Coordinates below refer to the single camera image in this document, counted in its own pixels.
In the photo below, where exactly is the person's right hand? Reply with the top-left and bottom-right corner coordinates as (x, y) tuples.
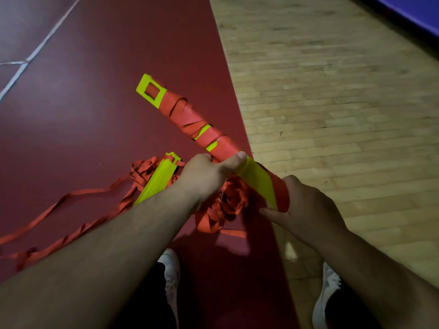
(259, 175), (348, 251)

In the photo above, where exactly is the person's left hand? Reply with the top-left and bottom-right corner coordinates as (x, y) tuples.
(177, 151), (248, 207)

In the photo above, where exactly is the person's left forearm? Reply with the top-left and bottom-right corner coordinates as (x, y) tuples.
(0, 183), (200, 329)

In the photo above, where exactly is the person's right forearm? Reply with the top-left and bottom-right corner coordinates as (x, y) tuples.
(321, 229), (439, 329)

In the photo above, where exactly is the white right shoe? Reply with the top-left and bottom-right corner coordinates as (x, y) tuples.
(311, 262), (342, 329)

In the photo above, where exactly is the white shoe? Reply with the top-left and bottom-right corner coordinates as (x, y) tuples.
(311, 262), (342, 329)
(157, 249), (181, 329)

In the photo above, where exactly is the white left shoe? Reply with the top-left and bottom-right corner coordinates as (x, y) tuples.
(157, 249), (181, 329)

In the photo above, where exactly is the black right trouser leg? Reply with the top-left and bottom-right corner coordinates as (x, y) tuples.
(324, 281), (383, 329)

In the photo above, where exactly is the black trouser leg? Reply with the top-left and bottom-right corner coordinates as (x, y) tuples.
(113, 262), (179, 329)
(324, 281), (383, 329)

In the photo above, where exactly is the black left trouser leg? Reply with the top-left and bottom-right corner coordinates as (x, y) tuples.
(113, 262), (179, 329)

